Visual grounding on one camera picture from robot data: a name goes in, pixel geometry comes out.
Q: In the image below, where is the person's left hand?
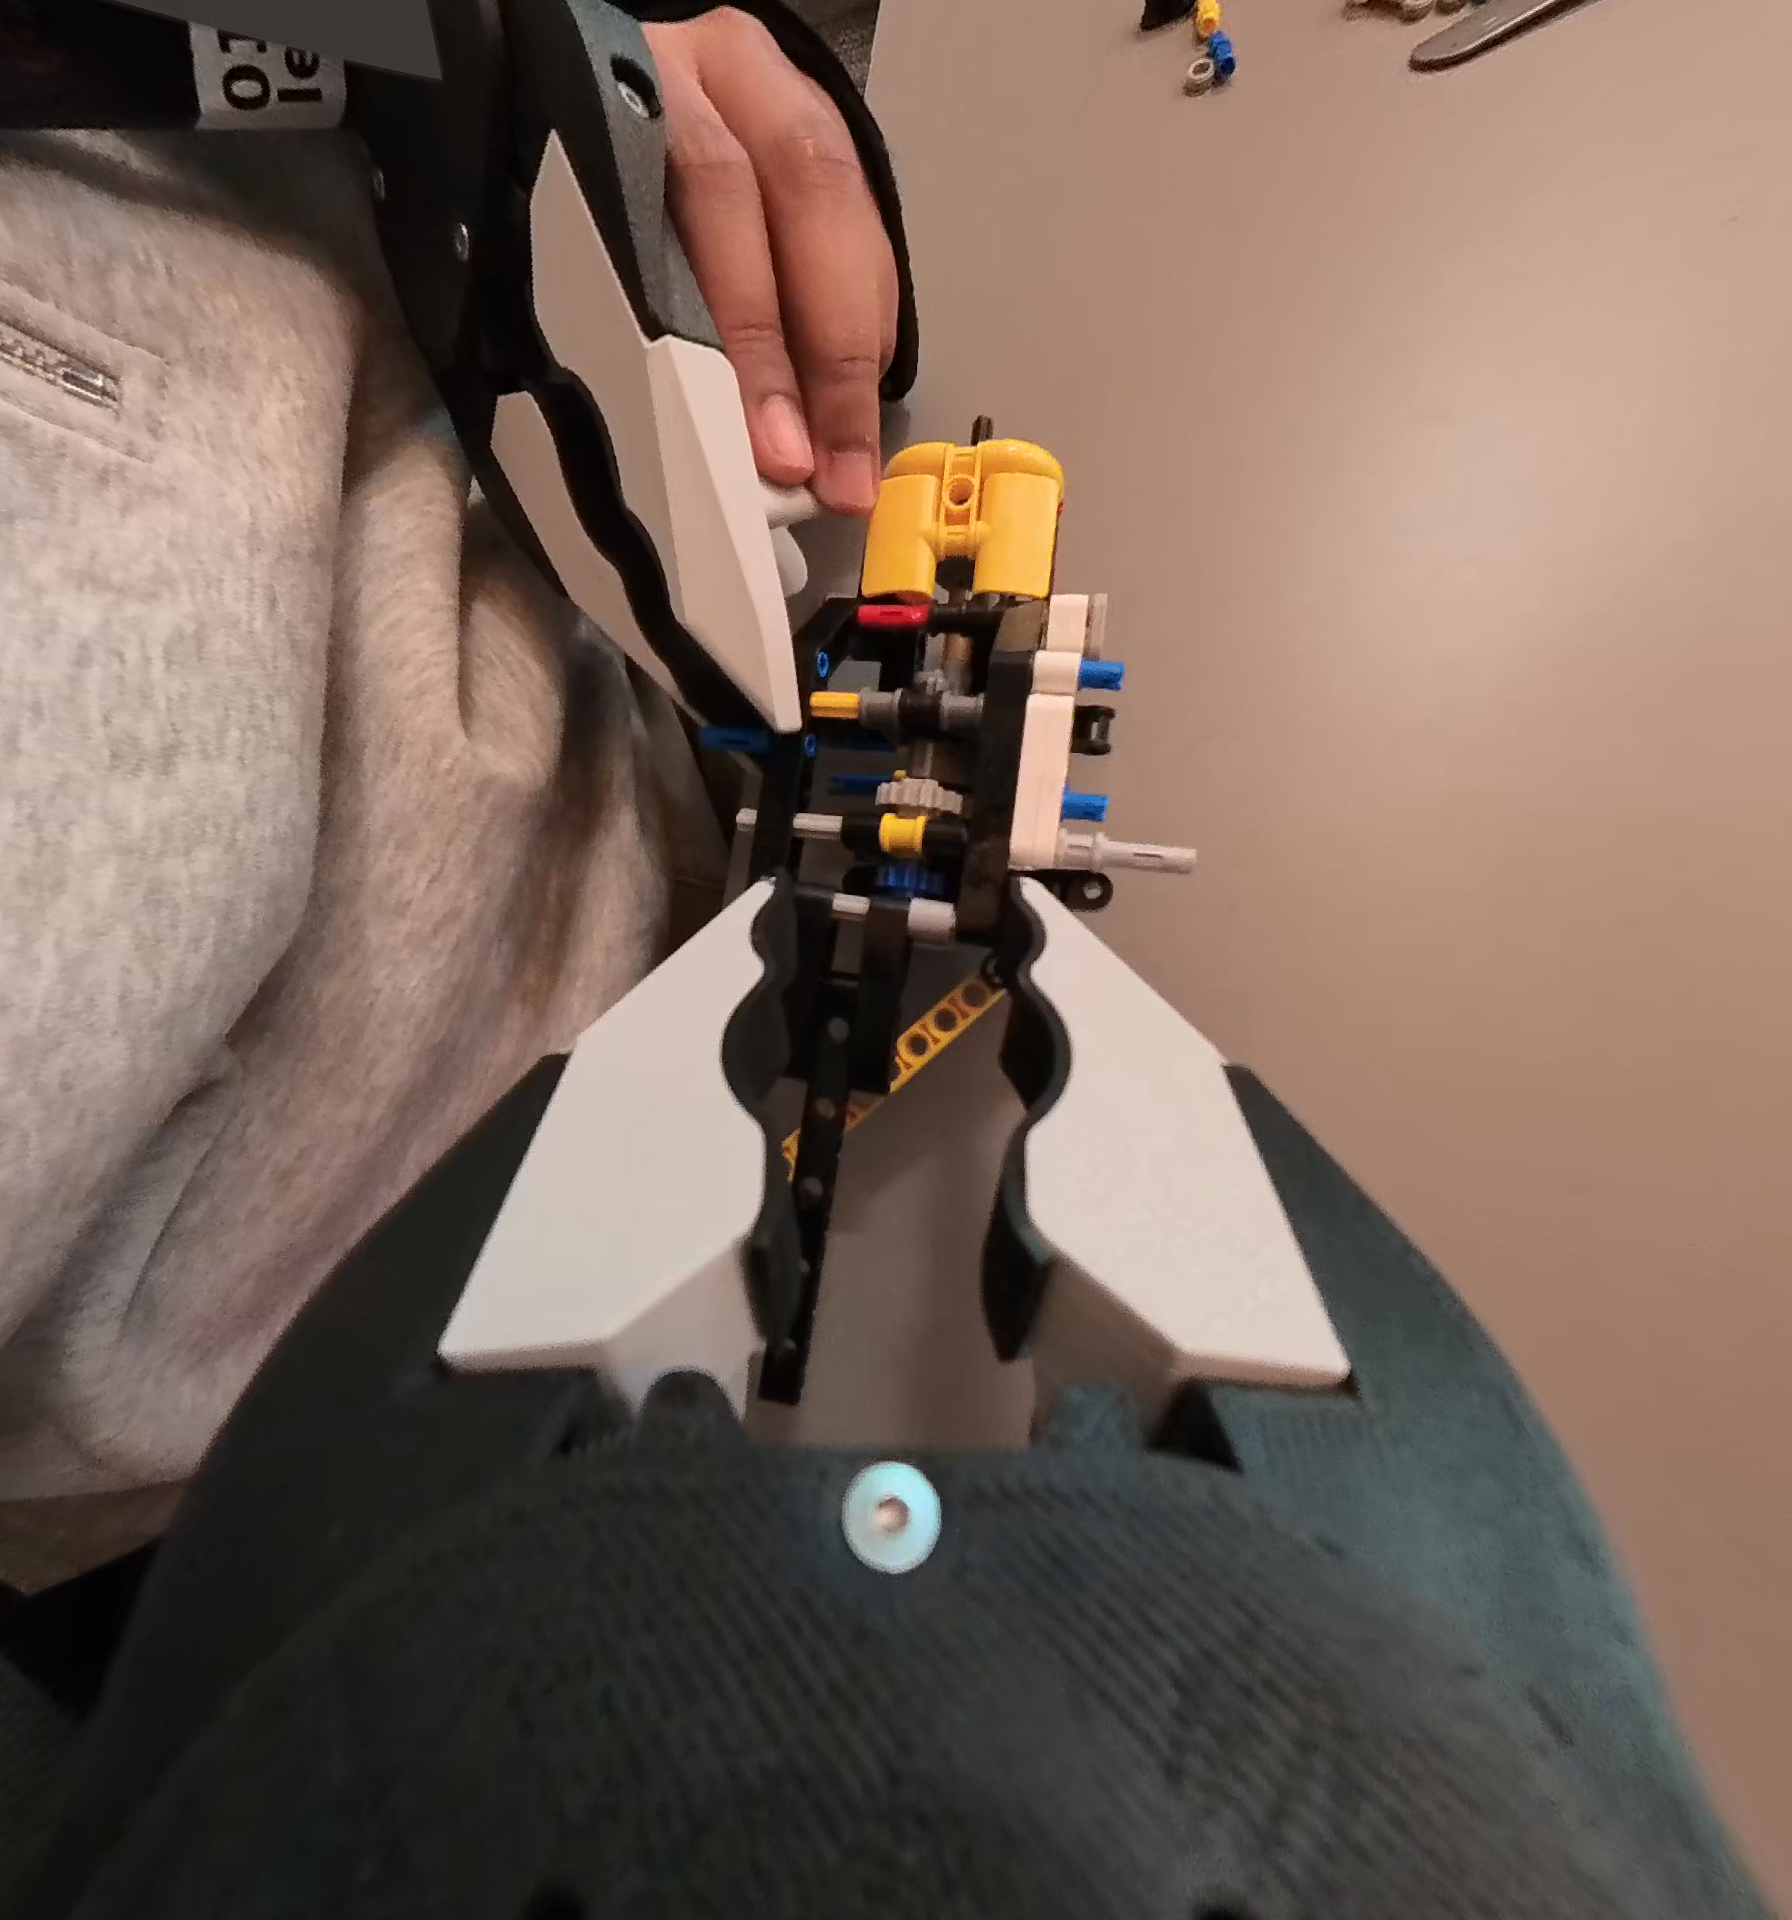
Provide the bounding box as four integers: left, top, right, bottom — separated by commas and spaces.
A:
660, 20, 908, 515

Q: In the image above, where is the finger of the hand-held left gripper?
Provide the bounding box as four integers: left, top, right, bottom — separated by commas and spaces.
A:
460, 354, 759, 732
525, 132, 816, 742

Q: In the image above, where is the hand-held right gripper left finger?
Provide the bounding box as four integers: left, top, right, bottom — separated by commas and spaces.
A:
440, 880, 816, 1408

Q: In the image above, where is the black yellow lego model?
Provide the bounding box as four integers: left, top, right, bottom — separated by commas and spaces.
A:
700, 414, 1195, 1408

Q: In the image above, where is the pile of loose lego pieces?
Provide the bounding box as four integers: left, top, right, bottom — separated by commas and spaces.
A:
1139, 0, 1604, 100

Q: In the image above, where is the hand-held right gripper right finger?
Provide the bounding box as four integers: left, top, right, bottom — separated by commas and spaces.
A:
977, 883, 1353, 1415

